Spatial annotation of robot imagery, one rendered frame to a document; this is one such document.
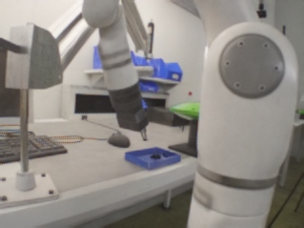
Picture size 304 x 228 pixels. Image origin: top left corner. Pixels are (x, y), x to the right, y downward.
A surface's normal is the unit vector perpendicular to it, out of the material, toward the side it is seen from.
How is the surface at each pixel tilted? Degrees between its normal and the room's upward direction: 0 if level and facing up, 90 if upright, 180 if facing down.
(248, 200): 90
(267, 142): 91
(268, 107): 94
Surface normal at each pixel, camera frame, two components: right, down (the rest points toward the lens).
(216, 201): -0.65, 0.02
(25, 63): -0.23, 0.07
